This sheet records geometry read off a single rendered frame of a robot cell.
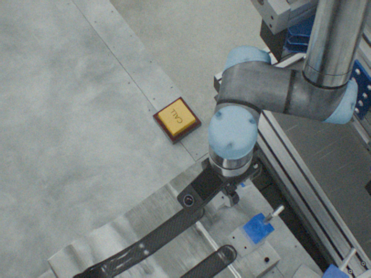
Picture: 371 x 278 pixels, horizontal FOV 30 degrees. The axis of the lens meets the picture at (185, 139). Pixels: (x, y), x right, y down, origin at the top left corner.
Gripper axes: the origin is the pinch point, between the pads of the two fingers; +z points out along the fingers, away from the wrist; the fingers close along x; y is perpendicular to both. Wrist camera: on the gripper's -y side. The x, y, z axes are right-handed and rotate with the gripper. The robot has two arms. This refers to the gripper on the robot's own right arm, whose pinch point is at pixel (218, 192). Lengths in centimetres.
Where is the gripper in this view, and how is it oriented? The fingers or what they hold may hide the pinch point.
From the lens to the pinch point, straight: 140.5
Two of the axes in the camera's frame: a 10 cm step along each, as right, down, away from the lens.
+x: -5.9, -7.6, 2.8
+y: 8.1, -5.6, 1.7
